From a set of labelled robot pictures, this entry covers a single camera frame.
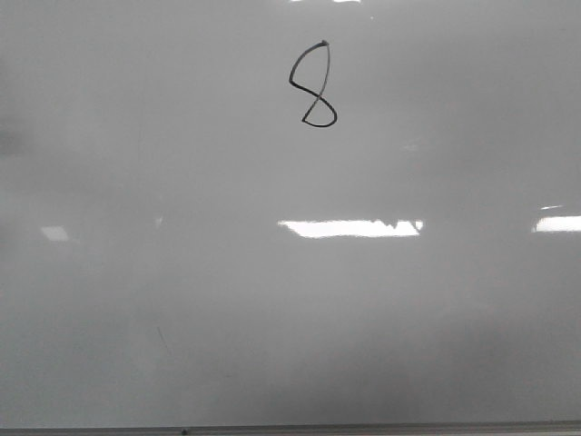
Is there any white whiteboard with aluminium frame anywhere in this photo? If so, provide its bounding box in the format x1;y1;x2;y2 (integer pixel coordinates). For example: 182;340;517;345
1;1;580;428

